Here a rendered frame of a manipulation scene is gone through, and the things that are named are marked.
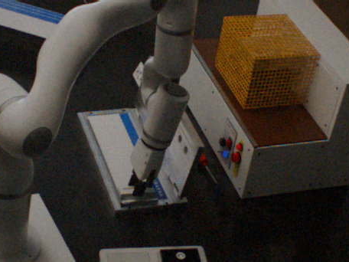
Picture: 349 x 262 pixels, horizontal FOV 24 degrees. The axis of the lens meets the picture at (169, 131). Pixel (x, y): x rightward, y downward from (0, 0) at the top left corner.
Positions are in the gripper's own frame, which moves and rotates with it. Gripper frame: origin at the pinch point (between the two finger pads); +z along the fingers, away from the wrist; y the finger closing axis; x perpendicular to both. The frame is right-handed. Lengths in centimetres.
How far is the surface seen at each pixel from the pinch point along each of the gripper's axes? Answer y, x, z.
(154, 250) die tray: 20.6, -0.1, 4.3
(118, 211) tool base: 5.5, -5.8, 4.6
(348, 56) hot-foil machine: -7, 52, -44
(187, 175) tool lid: 5.4, 10.2, -8.9
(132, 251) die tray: 19.7, -5.8, 5.5
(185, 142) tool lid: -3.3, 11.0, -13.3
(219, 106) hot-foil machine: -18.0, 26.5, -16.4
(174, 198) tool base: 3.7, 10.3, 1.1
